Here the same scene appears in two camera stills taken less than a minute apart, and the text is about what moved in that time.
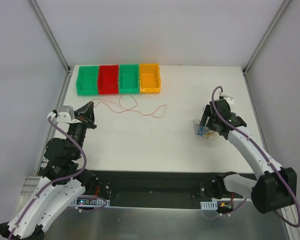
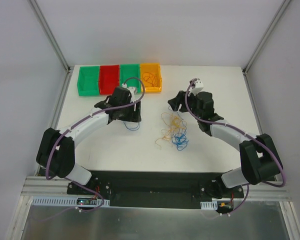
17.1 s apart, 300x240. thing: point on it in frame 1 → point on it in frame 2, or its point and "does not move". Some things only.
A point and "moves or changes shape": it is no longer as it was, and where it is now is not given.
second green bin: (129, 78) does not move
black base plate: (157, 189) does not move
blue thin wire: (200, 130) → (180, 139)
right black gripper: (210, 120) → (181, 100)
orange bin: (150, 78) does not move
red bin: (108, 79) does not move
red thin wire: (127, 103) moves or changes shape
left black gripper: (84, 122) → (134, 112)
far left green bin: (87, 80) does not move
